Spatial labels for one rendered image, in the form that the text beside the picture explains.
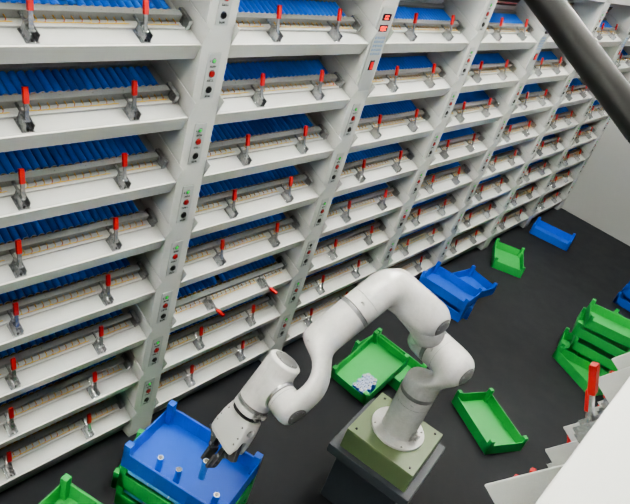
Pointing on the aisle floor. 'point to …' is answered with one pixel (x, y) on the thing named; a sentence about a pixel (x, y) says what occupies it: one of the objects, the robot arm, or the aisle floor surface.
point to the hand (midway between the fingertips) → (212, 456)
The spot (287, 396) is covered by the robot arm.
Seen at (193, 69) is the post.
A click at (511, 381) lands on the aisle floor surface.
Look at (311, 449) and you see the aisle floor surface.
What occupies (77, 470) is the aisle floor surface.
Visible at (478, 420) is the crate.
